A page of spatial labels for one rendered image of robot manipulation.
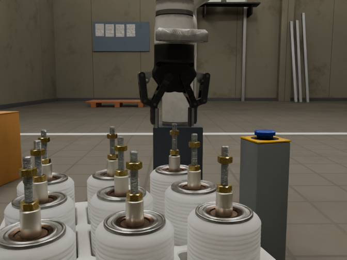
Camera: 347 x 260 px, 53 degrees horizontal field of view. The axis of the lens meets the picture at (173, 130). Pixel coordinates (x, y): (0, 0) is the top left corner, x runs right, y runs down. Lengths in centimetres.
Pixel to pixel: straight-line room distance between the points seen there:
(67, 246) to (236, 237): 19
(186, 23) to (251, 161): 28
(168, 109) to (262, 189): 42
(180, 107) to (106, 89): 811
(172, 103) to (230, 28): 822
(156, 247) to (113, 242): 5
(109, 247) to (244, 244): 16
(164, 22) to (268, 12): 882
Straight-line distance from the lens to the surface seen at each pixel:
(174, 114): 99
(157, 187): 67
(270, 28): 940
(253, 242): 46
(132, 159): 42
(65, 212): 52
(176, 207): 55
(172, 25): 64
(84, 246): 56
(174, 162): 68
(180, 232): 56
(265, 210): 70
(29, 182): 42
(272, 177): 69
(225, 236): 44
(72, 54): 929
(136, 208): 43
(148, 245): 41
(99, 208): 52
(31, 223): 43
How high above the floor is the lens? 42
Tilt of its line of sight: 7 degrees down
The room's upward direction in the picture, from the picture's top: straight up
